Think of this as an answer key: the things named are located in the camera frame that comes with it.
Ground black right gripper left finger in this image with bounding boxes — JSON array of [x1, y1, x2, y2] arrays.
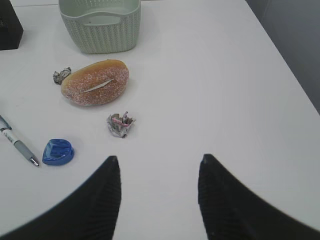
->
[[1, 156, 122, 240]]

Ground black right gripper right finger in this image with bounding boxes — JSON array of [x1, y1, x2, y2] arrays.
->
[[197, 154, 320, 240]]

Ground blue pencil sharpener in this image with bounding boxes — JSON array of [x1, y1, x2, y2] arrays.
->
[[42, 139, 75, 166]]

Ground blue grip pen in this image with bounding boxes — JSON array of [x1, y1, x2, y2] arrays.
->
[[0, 116, 40, 167]]

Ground pale green woven basket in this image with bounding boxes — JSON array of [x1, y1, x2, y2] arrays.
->
[[58, 0, 141, 54]]

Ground black mesh pen holder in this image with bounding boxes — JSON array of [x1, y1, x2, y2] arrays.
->
[[0, 0, 24, 51]]

